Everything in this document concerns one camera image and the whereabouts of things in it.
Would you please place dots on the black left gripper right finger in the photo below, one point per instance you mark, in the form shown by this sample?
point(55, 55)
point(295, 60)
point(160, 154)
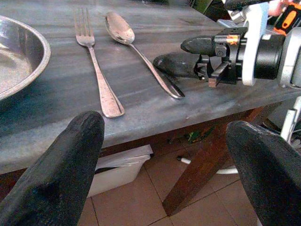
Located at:
point(270, 179)

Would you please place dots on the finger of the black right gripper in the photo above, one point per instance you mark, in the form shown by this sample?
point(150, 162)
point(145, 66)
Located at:
point(176, 64)
point(200, 46)

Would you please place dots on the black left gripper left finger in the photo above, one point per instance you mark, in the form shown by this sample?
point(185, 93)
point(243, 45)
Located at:
point(54, 179)

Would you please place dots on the silver metal spoon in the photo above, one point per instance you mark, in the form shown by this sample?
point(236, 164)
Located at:
point(120, 28)

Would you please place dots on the white plastic bin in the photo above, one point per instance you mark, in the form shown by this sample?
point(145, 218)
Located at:
point(113, 179)

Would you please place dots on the white metal stand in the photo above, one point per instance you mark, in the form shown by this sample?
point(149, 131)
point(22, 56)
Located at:
point(289, 122)

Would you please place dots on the pink plastic object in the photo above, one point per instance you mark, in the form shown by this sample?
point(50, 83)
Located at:
point(277, 7)

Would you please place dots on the orange and black tool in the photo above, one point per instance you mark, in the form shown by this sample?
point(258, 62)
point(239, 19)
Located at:
point(289, 18)

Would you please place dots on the silver metal fork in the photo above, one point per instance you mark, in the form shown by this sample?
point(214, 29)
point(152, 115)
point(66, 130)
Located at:
point(108, 99)

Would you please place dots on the brown wooden table leg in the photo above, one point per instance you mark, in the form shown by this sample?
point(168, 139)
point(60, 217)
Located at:
point(188, 188)

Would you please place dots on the white marker pen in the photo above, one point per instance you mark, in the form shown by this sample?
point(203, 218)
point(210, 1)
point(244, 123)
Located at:
point(184, 160)

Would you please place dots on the stainless steel plate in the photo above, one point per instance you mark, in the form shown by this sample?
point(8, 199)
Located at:
point(18, 58)

